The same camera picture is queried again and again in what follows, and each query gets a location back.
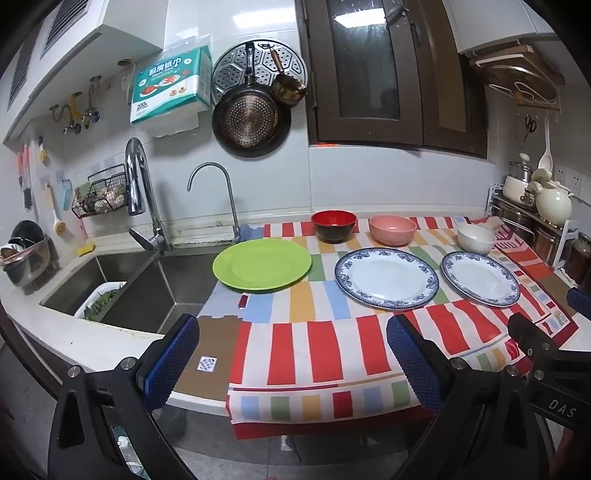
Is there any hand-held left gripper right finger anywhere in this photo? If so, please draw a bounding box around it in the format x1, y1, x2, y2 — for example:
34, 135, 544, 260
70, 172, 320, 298
386, 315, 555, 480

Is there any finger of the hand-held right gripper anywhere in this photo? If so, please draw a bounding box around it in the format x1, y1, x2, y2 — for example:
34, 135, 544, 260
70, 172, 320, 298
568, 287, 591, 320
508, 313, 561, 360

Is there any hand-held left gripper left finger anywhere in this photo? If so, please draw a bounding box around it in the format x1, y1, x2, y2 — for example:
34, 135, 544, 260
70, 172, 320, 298
47, 314, 200, 480

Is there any blue rimmed white plate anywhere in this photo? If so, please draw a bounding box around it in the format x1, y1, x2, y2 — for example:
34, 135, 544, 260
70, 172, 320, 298
334, 248, 440, 311
441, 251, 522, 307

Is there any white bowl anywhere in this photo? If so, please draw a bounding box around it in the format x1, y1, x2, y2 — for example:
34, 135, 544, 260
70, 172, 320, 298
457, 224, 498, 256

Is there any green plate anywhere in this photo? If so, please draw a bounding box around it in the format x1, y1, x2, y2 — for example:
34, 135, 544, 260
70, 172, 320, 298
212, 239, 313, 292

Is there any pink bowl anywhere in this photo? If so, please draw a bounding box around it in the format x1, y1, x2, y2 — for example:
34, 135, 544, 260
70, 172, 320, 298
369, 215, 417, 247

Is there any red and black bowl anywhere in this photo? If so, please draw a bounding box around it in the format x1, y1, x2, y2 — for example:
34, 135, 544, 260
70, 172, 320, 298
311, 210, 358, 244

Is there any brown cardboard sheet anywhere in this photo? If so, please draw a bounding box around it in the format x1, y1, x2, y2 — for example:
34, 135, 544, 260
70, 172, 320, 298
179, 316, 243, 401
522, 270, 578, 317

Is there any glass jar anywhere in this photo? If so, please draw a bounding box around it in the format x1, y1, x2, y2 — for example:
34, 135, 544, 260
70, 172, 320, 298
564, 231, 591, 284

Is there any white countertop shelf rack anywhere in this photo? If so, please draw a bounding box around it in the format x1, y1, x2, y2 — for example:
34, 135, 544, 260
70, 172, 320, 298
487, 182, 578, 273

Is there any stainless steel sink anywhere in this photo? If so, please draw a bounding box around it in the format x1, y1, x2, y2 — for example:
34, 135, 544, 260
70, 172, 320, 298
39, 251, 241, 335

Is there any red patterned cloth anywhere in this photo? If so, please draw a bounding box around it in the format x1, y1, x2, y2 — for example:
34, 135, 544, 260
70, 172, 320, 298
492, 217, 580, 344

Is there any white basket of greens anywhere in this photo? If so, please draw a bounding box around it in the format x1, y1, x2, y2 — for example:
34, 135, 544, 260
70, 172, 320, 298
75, 281, 127, 320

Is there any colourful striped tablecloth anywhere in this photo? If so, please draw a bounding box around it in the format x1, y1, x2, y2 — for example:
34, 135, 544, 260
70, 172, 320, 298
198, 215, 580, 425

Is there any cream teapot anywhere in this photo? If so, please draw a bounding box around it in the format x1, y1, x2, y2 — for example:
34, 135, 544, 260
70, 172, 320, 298
526, 168, 574, 227

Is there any steel pot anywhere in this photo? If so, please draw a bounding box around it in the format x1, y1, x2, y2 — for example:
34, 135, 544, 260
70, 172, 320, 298
499, 203, 536, 241

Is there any white pot with glass lid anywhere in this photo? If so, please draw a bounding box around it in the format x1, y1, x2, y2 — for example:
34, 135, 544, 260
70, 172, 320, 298
502, 152, 536, 201

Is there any white rice spoon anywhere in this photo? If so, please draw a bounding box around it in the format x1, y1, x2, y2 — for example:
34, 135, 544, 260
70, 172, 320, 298
538, 117, 554, 171

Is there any thin gooseneck faucet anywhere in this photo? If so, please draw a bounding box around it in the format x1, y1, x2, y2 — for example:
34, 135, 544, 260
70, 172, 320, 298
187, 162, 242, 243

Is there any yellow dish brush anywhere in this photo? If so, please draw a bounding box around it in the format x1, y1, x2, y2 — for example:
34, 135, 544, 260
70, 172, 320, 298
44, 182, 68, 237

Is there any tall chrome faucet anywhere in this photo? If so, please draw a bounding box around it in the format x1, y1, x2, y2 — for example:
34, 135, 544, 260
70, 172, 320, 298
126, 137, 172, 256

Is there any metal strainer pot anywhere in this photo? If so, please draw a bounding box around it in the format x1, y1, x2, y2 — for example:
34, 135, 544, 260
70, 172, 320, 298
0, 220, 51, 288

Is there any pink hanging kitchen tool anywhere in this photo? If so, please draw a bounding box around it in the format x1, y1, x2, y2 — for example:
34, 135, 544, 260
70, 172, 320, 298
16, 143, 35, 208

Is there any wooden cutting board rack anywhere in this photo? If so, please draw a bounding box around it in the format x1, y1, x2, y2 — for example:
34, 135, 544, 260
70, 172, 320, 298
470, 41, 565, 112

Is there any black frying pan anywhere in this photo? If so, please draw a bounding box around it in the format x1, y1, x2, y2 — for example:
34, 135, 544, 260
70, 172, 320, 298
212, 42, 293, 158

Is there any kitchen paper towel pack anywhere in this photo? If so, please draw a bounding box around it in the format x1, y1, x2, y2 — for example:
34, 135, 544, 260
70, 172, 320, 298
129, 46, 213, 139

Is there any small brass saucepan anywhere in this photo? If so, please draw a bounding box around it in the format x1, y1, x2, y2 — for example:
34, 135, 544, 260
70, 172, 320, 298
269, 46, 308, 108

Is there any round metal steamer rack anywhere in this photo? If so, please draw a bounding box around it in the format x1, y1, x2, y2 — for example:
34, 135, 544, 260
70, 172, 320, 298
211, 40, 309, 107

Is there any dark framed window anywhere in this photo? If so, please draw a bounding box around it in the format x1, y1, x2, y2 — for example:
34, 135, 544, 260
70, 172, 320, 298
295, 0, 490, 160

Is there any wall power outlet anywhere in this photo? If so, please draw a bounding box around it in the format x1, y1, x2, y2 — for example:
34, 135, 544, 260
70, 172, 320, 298
554, 164, 585, 195

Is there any black wire basket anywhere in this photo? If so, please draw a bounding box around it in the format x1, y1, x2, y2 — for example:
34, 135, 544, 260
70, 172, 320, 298
71, 171, 130, 219

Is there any wall tap with yellow hose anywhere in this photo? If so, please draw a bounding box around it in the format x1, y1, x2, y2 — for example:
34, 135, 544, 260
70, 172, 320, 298
50, 95, 81, 136

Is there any metal wall tap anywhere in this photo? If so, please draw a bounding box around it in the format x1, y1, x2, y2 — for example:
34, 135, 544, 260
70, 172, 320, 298
83, 76, 101, 125

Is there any white wall cabinet with vents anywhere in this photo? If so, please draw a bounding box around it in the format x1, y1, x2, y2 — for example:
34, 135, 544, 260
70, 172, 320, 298
0, 0, 164, 144

